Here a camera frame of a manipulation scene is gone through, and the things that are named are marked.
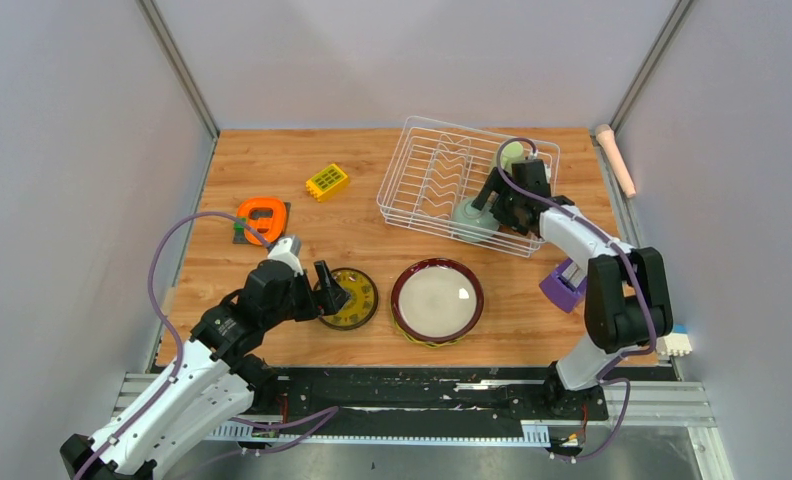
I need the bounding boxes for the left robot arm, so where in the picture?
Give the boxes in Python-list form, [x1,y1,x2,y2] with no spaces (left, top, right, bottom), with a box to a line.
[60,260,350,479]

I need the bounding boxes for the light teal bowl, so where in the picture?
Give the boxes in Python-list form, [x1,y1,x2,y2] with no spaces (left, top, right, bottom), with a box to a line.
[452,196,500,243]

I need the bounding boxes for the white wire dish rack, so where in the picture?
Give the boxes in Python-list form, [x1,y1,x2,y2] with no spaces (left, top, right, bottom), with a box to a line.
[377,116,543,258]

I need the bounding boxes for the yellow toy brick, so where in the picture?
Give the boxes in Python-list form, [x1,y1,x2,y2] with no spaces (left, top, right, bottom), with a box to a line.
[305,163,350,203]

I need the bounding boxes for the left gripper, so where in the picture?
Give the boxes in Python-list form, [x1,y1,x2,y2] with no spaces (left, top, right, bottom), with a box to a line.
[264,259,352,328]

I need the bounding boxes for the blue and white toy brick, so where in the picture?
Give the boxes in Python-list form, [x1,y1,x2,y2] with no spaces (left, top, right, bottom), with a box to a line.
[655,324,693,358]

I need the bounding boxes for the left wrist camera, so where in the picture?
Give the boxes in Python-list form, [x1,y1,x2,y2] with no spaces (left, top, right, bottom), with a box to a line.
[267,235,304,275]

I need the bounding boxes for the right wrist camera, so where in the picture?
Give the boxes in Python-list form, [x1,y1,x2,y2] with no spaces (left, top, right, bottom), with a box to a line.
[526,151,545,162]

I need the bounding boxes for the orange toy on grey base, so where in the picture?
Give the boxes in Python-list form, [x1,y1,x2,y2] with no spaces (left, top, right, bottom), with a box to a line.
[232,197,291,246]

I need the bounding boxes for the yellow patterned black-rimmed plate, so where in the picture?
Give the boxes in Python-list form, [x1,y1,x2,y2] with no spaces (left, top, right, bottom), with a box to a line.
[316,267,379,331]

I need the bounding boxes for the light green mug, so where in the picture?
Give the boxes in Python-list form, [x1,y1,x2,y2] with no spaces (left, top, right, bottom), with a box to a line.
[494,140,527,175]

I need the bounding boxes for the black plate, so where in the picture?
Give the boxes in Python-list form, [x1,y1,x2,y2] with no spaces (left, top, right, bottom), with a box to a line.
[316,267,380,332]

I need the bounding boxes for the yellow dotted plate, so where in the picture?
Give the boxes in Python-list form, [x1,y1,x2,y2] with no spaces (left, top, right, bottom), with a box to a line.
[394,324,465,349]

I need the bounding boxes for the brown-rimmed white plate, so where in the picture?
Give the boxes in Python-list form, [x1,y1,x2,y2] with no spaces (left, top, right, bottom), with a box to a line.
[390,258,485,342]

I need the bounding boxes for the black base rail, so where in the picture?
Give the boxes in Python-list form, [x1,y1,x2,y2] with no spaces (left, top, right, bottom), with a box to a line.
[247,367,608,439]

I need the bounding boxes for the beige cylinder handle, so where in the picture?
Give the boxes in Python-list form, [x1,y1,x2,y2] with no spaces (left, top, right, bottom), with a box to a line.
[594,124,637,198]

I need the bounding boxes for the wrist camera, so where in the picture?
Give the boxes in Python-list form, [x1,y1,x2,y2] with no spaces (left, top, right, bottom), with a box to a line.
[267,235,304,275]
[526,151,545,162]

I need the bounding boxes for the purple metronome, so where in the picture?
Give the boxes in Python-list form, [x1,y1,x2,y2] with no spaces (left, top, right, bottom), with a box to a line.
[539,258,587,313]

